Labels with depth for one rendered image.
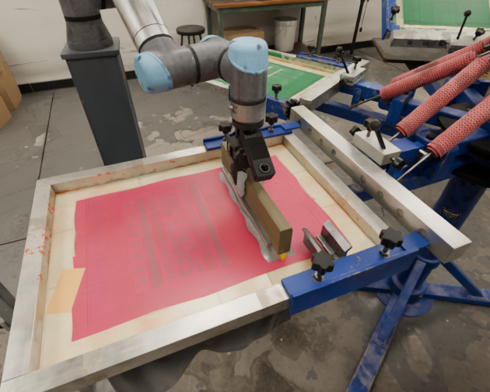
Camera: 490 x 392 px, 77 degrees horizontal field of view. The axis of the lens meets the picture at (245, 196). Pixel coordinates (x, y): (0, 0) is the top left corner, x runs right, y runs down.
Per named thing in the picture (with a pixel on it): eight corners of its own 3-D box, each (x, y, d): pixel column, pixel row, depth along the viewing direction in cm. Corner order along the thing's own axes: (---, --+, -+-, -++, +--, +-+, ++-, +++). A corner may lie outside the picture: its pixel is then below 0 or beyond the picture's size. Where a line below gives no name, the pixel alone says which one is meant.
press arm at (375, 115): (223, 83, 170) (222, 72, 166) (230, 80, 173) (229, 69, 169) (479, 164, 112) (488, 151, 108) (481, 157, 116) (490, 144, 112)
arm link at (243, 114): (272, 103, 63) (235, 109, 60) (271, 123, 66) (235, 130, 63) (257, 89, 68) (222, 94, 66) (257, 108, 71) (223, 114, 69)
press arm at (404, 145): (366, 174, 87) (372, 159, 84) (354, 162, 92) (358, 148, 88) (414, 161, 92) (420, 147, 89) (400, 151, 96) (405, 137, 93)
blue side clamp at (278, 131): (208, 164, 100) (207, 145, 95) (204, 156, 103) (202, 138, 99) (291, 146, 108) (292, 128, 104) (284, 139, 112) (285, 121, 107)
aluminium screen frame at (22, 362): (8, 417, 47) (-5, 409, 45) (42, 190, 88) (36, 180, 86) (407, 261, 69) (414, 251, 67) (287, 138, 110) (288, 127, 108)
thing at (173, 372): (138, 415, 83) (84, 348, 55) (136, 401, 86) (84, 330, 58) (289, 350, 96) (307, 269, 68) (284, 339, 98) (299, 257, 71)
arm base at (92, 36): (71, 40, 115) (61, 10, 108) (113, 37, 118) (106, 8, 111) (65, 53, 104) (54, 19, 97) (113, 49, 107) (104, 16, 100)
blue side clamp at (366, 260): (289, 316, 61) (293, 297, 56) (278, 295, 64) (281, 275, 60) (408, 269, 69) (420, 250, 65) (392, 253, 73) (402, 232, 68)
